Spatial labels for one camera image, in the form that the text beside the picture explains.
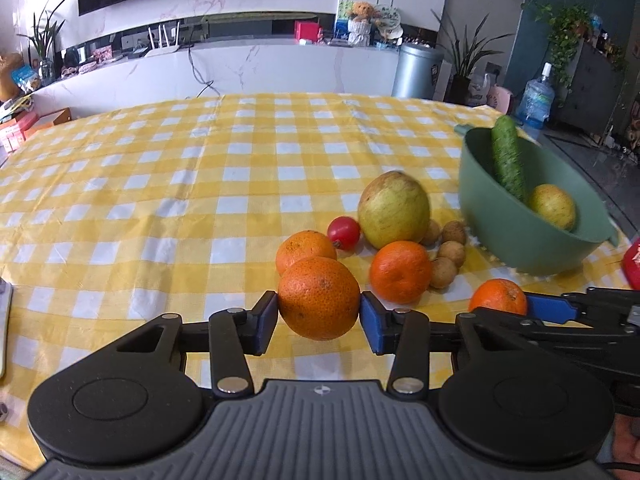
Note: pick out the potted grass-leaf plant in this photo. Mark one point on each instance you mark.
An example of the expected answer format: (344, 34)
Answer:
(45, 40)

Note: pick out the orange box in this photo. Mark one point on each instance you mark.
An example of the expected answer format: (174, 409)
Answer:
(50, 120)

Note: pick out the green bowl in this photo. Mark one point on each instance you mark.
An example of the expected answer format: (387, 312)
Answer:
(500, 230)

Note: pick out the small yellow-green fruit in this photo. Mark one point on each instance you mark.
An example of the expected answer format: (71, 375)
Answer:
(552, 206)

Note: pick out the orange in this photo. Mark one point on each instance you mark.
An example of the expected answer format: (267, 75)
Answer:
(400, 271)
(497, 296)
(318, 297)
(302, 247)

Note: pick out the red tomato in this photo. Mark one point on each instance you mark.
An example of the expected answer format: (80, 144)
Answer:
(343, 232)

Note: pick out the blue snack bag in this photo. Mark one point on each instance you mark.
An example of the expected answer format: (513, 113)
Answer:
(27, 80)

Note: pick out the pink box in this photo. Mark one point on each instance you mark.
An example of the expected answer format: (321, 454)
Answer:
(17, 132)

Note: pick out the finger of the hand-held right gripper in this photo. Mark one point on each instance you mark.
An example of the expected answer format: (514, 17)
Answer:
(560, 345)
(550, 307)

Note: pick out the yellow checked tablecloth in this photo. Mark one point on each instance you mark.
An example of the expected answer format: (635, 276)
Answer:
(150, 200)

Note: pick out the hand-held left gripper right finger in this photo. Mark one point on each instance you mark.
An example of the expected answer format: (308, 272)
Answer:
(372, 327)

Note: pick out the white marble console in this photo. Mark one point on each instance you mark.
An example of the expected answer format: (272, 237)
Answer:
(280, 67)

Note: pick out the silver trash can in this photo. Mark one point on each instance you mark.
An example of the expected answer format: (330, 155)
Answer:
(415, 71)

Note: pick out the red object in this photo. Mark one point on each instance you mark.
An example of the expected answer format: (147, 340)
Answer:
(633, 262)

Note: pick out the brown teddy bear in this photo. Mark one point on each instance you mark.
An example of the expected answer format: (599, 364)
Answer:
(360, 11)

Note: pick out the brown gourd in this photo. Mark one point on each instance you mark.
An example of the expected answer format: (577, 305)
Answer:
(7, 77)

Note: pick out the grey flat object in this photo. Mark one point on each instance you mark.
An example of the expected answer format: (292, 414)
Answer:
(4, 330)

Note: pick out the large yellow-green mango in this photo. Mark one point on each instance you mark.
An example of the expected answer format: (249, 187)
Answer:
(394, 210)

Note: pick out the white router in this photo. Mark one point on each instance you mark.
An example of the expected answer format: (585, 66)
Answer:
(162, 47)

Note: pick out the pink heater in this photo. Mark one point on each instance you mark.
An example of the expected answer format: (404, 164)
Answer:
(501, 100)

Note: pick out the green cucumber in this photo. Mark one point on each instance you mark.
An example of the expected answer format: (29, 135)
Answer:
(507, 160)

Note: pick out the dark cabinet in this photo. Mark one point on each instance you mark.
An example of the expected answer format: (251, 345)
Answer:
(595, 90)

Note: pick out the white woven basket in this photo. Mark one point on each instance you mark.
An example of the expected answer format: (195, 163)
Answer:
(360, 33)

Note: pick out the painted picture card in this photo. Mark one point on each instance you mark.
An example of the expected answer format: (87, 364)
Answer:
(342, 17)

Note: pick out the round paper fan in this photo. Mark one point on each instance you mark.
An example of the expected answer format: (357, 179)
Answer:
(387, 20)

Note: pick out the green ivy plant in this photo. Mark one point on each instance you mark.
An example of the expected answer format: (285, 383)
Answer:
(567, 30)

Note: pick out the blue water bottle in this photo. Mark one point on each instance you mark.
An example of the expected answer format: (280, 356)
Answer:
(535, 102)

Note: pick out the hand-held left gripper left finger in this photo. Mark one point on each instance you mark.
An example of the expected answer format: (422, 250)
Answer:
(266, 324)

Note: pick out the red box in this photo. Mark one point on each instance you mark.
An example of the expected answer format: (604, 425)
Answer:
(306, 31)

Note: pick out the brown longan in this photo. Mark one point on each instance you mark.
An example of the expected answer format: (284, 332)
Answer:
(455, 232)
(441, 273)
(452, 254)
(433, 234)

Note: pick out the tall-leaf plant in black pot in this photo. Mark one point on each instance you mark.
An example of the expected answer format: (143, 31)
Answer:
(462, 60)

